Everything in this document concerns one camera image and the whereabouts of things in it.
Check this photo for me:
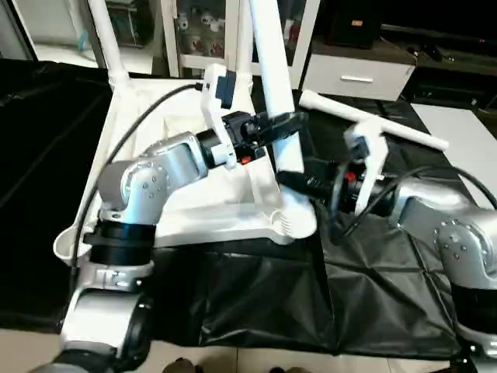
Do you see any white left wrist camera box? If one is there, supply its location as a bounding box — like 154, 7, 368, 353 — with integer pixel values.
196, 65, 238, 150

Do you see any white low drawer unit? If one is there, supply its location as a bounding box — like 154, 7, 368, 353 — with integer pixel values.
301, 53, 416, 102

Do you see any teal plastic object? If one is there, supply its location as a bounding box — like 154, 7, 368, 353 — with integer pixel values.
76, 26, 94, 49

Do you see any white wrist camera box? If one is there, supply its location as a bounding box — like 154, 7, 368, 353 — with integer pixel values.
343, 123, 388, 217
196, 65, 238, 150

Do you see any black plastic work mat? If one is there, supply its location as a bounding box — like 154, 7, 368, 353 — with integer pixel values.
0, 58, 497, 360

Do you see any white plastic table leg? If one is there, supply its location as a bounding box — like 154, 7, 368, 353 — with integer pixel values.
248, 0, 314, 228
299, 89, 450, 152
235, 0, 255, 80
88, 0, 131, 89

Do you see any white side table board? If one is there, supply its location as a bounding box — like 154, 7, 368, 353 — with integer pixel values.
412, 103, 497, 204

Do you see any black box with yellow label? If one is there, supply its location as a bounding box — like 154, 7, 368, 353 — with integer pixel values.
330, 0, 385, 47

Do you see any white glass door cabinet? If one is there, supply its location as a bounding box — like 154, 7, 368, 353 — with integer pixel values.
159, 0, 321, 86

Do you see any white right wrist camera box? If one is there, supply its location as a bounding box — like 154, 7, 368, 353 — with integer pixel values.
343, 123, 388, 217

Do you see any dark left robot foot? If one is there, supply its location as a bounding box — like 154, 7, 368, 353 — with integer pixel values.
165, 358, 196, 373

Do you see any white plastic children's table top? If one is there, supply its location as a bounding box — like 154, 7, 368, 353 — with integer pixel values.
53, 74, 318, 262

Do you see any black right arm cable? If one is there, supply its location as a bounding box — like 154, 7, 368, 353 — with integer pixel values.
325, 159, 497, 242

